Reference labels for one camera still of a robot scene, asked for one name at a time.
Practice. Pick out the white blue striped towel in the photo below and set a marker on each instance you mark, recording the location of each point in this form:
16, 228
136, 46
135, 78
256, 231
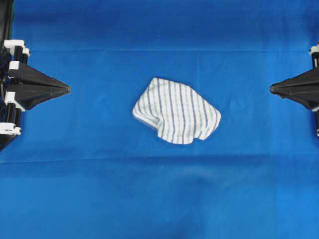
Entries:
176, 112

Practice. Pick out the blue table cloth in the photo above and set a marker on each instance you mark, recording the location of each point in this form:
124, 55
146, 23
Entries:
85, 168

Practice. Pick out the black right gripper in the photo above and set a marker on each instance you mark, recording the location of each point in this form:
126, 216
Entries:
310, 100

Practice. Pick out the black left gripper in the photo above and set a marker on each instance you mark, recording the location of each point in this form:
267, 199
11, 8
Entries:
19, 100

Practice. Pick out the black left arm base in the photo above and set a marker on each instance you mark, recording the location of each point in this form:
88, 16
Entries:
6, 19

